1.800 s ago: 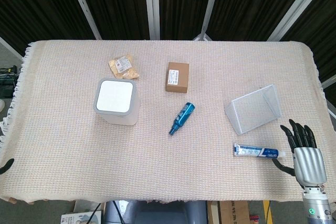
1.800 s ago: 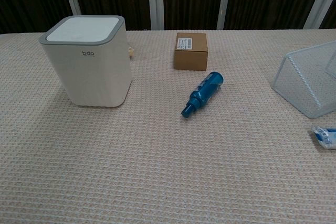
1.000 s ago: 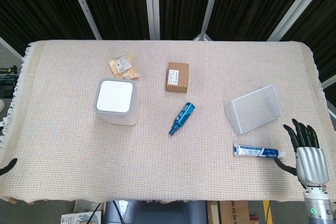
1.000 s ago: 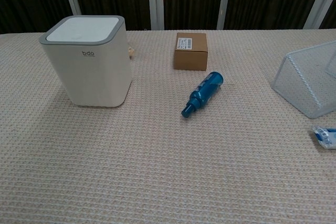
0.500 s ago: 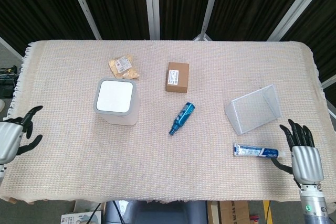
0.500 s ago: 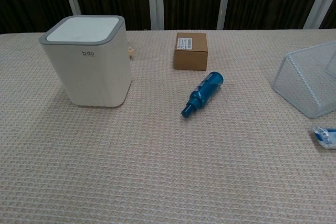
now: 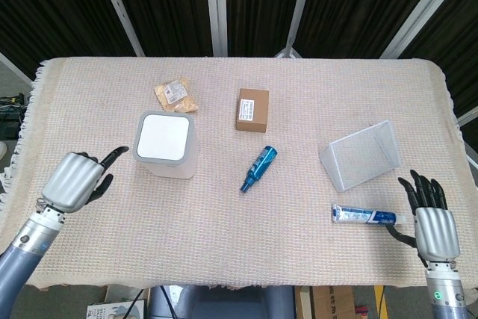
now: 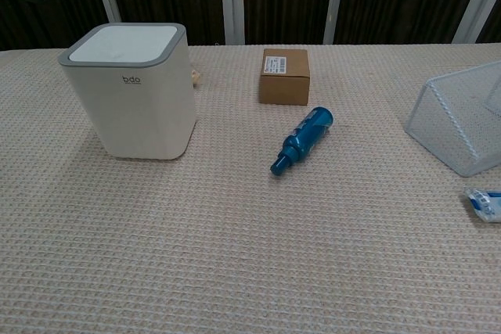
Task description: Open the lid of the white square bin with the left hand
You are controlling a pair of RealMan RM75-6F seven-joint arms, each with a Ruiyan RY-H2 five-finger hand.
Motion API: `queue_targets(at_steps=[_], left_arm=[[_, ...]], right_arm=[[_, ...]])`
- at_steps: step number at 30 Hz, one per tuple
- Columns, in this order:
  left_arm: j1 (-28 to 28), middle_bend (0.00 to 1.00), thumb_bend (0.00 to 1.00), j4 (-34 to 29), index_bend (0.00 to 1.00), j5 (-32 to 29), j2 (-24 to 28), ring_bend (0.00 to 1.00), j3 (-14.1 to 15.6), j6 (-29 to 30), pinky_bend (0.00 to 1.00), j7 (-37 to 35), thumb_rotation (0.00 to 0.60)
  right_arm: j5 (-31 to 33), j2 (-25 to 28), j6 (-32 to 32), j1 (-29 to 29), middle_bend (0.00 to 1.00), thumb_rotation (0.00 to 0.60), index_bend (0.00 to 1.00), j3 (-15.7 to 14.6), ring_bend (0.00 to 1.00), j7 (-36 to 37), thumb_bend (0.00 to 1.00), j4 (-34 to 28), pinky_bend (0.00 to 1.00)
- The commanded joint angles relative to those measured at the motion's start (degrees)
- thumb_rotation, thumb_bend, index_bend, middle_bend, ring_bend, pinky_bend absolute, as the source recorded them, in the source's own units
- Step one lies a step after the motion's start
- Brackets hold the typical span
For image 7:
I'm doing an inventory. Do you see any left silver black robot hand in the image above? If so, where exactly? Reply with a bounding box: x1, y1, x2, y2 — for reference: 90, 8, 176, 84
40, 146, 130, 214

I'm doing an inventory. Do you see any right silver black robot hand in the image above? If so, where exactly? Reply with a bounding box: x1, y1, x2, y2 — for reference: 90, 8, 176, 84
384, 169, 462, 264

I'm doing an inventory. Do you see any white lidded trash bin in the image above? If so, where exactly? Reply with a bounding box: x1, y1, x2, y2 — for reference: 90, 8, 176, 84
133, 110, 199, 181

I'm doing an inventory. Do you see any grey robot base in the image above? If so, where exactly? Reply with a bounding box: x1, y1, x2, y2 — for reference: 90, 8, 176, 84
148, 284, 298, 319

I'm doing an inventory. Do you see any blue white toothpaste tube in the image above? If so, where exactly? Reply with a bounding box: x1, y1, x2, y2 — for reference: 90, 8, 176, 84
331, 203, 398, 226

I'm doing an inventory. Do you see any clear plastic wedge container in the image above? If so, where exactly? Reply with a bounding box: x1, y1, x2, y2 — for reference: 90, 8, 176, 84
318, 120, 402, 193

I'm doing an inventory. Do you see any brown cardboard carton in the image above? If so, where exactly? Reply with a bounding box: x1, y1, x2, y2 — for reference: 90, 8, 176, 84
294, 285, 358, 319

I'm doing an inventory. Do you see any printed book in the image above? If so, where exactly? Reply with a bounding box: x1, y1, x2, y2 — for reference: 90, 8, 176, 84
86, 299, 147, 319

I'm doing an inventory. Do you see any yellow snack packet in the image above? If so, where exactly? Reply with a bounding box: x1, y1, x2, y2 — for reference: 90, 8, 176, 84
154, 76, 199, 114

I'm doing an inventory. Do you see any beige woven tablecloth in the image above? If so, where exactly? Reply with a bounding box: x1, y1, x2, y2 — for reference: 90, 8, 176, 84
0, 56, 478, 291

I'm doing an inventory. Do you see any blue spray bottle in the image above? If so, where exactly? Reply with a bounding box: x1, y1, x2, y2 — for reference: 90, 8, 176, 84
239, 145, 279, 194

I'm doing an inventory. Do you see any brown cardboard box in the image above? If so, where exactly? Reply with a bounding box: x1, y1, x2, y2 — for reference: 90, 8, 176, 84
235, 87, 270, 134

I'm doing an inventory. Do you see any black equipment with cables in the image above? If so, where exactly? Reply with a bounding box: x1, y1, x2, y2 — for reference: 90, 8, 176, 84
0, 93, 31, 143

